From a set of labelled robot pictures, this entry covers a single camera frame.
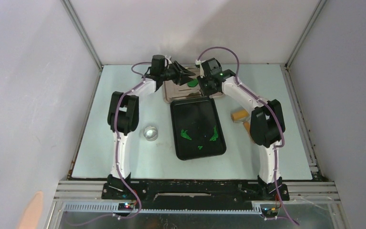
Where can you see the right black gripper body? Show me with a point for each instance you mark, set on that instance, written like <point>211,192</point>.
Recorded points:
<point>205,85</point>

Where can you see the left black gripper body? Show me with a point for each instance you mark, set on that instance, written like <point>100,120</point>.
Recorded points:
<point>172,74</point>

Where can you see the wooden dough roller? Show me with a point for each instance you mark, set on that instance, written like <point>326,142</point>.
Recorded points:
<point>242,116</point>

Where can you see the black plastic tray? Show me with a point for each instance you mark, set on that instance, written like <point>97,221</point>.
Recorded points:
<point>198,116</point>

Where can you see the green dough piece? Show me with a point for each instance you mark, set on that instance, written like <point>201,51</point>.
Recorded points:
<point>193,83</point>

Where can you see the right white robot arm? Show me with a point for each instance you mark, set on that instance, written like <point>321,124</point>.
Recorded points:
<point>266,117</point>

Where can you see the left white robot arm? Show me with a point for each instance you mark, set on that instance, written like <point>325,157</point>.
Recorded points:
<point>123,115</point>

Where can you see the green dough scrap right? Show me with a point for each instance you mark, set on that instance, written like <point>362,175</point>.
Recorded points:
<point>215,135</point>

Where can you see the green dough scrap left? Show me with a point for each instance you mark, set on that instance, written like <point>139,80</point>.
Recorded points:
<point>184,135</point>

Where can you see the silver metal tray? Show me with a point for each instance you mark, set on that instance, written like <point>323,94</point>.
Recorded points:
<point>172,92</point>

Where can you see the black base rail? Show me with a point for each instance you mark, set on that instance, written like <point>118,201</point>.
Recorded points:
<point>196,195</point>

